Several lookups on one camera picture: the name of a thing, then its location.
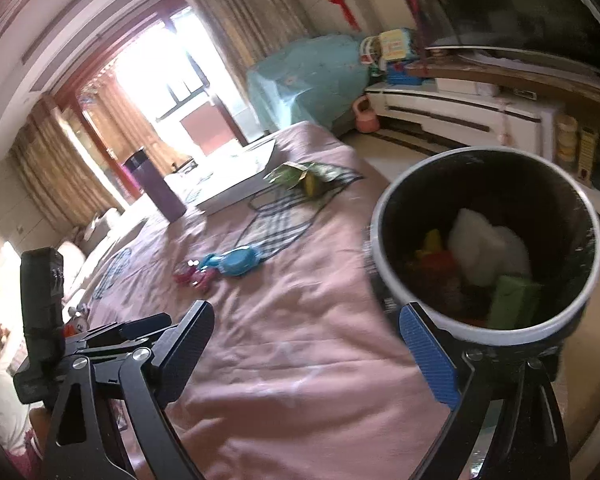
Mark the pink kettlebell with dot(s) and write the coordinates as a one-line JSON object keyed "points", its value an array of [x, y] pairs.
{"points": [[366, 119]]}

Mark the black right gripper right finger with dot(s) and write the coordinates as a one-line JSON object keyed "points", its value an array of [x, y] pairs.
{"points": [[529, 439]]}

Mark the white tv cabinet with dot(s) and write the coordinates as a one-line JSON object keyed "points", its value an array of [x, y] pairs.
{"points": [[471, 120]]}

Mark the person's left hand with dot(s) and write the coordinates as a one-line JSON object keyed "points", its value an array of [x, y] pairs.
{"points": [[40, 420]]}

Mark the purple thermos bottle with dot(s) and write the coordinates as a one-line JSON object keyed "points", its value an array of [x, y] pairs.
{"points": [[148, 177]]}

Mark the pink toy hairbrush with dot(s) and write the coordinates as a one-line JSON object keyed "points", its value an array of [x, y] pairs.
{"points": [[188, 274]]}

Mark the red cylindrical can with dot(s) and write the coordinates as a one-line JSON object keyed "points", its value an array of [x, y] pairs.
{"points": [[437, 269]]}

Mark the green small carton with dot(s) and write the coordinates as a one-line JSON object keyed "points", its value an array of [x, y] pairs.
{"points": [[514, 303]]}

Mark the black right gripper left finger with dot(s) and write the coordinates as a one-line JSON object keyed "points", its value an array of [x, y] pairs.
{"points": [[121, 377]]}

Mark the pink tablecloth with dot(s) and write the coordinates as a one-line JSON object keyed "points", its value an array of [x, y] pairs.
{"points": [[303, 377]]}

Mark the white round trash bin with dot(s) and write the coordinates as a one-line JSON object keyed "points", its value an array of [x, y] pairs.
{"points": [[537, 200]]}

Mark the white tissue pack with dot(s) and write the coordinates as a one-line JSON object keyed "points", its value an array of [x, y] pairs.
{"points": [[485, 252]]}

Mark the teal covered furniture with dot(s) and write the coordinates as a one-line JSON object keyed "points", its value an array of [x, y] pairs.
{"points": [[309, 80]]}

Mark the blue toy hairbrush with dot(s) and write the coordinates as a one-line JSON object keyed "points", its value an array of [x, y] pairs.
{"points": [[235, 262]]}

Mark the green snack wrapper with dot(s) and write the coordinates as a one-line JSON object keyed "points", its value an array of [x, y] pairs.
{"points": [[312, 179]]}

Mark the yellow snack wrapper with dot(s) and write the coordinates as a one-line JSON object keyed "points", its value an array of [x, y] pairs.
{"points": [[432, 242]]}

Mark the brown curtain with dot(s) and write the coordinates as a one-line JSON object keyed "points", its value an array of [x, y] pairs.
{"points": [[246, 32]]}

